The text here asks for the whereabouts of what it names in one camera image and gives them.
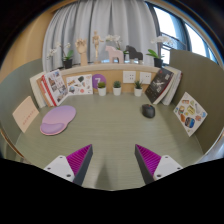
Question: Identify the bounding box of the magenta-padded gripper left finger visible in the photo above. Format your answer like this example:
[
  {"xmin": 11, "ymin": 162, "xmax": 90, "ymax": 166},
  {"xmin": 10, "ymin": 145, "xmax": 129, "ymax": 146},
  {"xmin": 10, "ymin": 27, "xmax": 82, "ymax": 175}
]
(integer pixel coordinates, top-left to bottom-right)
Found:
[{"xmin": 43, "ymin": 143, "xmax": 94, "ymax": 187}]

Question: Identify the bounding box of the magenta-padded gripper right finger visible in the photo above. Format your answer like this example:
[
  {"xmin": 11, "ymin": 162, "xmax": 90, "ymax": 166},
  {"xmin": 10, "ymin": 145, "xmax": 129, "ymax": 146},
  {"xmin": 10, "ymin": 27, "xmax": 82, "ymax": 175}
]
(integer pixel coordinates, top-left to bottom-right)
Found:
[{"xmin": 134, "ymin": 143, "xmax": 184, "ymax": 185}]

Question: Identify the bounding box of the black computer mouse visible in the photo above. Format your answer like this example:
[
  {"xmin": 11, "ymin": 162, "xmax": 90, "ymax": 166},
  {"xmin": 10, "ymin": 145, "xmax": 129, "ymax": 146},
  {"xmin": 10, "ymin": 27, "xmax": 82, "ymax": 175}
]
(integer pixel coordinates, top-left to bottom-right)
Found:
[{"xmin": 141, "ymin": 103, "xmax": 156, "ymax": 119}]

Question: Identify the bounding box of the purple mouse pad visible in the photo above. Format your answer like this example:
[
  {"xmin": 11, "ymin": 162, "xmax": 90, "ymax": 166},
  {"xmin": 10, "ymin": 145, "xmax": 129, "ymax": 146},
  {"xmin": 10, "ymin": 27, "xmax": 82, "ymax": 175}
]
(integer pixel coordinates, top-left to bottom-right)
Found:
[{"xmin": 39, "ymin": 105, "xmax": 77, "ymax": 136}]

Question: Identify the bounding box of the colourful sticker sheet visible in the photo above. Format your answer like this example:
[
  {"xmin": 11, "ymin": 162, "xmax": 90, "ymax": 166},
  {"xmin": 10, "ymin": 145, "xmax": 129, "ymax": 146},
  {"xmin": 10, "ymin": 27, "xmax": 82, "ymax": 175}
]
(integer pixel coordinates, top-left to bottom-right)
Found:
[{"xmin": 173, "ymin": 91, "xmax": 208, "ymax": 138}]

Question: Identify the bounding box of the beige book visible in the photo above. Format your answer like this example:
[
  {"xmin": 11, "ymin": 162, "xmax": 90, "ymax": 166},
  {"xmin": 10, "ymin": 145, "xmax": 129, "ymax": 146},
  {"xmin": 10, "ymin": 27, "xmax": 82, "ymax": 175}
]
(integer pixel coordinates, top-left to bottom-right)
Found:
[{"xmin": 12, "ymin": 95, "xmax": 40, "ymax": 134}]

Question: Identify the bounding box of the orange-brown book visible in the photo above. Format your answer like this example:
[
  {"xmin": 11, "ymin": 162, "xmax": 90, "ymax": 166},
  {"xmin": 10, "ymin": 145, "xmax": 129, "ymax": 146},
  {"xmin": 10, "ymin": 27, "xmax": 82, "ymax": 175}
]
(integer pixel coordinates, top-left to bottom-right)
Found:
[{"xmin": 36, "ymin": 75, "xmax": 52, "ymax": 108}]

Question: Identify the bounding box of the small succulent in white pot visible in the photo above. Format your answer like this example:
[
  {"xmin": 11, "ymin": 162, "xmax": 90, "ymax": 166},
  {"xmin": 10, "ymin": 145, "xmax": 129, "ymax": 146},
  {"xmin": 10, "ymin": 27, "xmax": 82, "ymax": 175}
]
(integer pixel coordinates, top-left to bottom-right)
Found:
[
  {"xmin": 112, "ymin": 80, "xmax": 123, "ymax": 97},
  {"xmin": 96, "ymin": 81, "xmax": 108, "ymax": 97},
  {"xmin": 133, "ymin": 80, "xmax": 144, "ymax": 98}
]

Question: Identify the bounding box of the red-edged picture magazine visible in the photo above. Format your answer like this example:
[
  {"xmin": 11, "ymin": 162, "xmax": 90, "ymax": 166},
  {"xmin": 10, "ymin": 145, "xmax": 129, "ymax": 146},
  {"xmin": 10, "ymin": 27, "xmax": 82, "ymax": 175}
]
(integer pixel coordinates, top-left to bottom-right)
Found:
[{"xmin": 40, "ymin": 69, "xmax": 69, "ymax": 108}]

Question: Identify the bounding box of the black book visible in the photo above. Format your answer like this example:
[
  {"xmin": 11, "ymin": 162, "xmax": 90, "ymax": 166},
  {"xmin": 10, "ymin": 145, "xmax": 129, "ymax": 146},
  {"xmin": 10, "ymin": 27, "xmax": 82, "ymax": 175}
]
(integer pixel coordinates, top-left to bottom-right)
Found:
[{"xmin": 144, "ymin": 67, "xmax": 175, "ymax": 105}]

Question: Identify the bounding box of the white books stack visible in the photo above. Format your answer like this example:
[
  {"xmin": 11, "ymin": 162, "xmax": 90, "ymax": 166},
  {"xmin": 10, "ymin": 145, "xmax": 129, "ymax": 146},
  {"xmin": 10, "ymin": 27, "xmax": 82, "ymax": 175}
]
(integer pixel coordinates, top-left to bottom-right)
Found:
[{"xmin": 160, "ymin": 65, "xmax": 184, "ymax": 107}]

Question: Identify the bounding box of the thick white book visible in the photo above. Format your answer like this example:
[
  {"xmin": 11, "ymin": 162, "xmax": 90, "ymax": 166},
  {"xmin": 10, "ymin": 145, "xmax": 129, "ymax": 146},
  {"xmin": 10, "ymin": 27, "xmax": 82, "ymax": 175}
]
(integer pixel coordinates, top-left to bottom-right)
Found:
[{"xmin": 29, "ymin": 71, "xmax": 48, "ymax": 109}]

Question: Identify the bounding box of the white sticker sheet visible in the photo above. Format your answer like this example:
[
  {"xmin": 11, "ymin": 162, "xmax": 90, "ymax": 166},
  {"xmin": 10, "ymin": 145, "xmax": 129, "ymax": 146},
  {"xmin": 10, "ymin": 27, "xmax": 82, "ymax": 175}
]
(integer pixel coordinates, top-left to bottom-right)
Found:
[{"xmin": 65, "ymin": 73, "xmax": 94, "ymax": 97}]

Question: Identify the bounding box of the round purple number sign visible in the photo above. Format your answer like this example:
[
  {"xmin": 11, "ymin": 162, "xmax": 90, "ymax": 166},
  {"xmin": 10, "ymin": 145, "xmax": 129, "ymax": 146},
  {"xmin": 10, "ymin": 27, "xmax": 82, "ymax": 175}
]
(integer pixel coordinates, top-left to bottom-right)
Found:
[{"xmin": 91, "ymin": 73, "xmax": 108, "ymax": 90}]

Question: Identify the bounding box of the white orchid in black pot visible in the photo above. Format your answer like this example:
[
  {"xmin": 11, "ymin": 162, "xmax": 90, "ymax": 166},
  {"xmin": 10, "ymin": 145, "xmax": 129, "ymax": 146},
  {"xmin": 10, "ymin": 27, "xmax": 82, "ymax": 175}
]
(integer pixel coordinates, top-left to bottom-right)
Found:
[
  {"xmin": 145, "ymin": 35, "xmax": 176, "ymax": 69},
  {"xmin": 105, "ymin": 34, "xmax": 130, "ymax": 56},
  {"xmin": 46, "ymin": 42, "xmax": 75, "ymax": 70}
]

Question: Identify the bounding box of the dark grey horse figure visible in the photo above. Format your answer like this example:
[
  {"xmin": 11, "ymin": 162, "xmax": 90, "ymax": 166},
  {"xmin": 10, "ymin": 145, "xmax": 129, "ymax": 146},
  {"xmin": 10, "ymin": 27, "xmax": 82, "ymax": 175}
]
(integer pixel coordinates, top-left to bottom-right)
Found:
[{"xmin": 125, "ymin": 45, "xmax": 144, "ymax": 64}]

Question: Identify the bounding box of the wooden hand model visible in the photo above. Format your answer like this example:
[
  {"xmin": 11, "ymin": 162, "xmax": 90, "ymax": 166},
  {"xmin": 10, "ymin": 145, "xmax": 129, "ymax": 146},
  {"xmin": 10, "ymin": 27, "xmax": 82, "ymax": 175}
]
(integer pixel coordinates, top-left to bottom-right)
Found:
[{"xmin": 74, "ymin": 37, "xmax": 89, "ymax": 67}]

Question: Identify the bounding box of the pink horse figure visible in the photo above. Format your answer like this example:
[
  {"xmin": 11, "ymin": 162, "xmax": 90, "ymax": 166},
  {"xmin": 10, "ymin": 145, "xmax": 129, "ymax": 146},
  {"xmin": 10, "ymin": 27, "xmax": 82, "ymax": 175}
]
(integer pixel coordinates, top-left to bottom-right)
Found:
[{"xmin": 105, "ymin": 45, "xmax": 125, "ymax": 64}]

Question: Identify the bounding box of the wooden mannequin figure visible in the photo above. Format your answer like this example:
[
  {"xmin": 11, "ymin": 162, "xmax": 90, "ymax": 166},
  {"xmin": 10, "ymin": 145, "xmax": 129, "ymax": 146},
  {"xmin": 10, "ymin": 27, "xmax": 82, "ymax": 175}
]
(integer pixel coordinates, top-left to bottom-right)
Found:
[{"xmin": 91, "ymin": 30, "xmax": 105, "ymax": 64}]

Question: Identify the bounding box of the grey curtain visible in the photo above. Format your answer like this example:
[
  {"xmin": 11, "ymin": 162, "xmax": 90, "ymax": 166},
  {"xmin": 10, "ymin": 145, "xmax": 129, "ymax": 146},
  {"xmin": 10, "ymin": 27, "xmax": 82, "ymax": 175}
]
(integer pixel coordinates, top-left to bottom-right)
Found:
[{"xmin": 42, "ymin": 0, "xmax": 160, "ymax": 73}]

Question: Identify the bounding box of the white wall socket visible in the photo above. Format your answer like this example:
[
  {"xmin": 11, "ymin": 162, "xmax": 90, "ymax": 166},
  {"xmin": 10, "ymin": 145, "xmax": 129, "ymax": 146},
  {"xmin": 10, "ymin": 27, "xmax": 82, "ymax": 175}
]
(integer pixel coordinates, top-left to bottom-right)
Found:
[
  {"xmin": 139, "ymin": 71, "xmax": 153, "ymax": 85},
  {"xmin": 122, "ymin": 70, "xmax": 137, "ymax": 84}
]

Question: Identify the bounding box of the window with dark frame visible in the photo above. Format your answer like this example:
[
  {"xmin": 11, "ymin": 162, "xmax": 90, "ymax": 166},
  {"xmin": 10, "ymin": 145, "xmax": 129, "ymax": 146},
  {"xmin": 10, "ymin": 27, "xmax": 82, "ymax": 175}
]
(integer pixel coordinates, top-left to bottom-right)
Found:
[{"xmin": 146, "ymin": 3, "xmax": 219, "ymax": 66}]

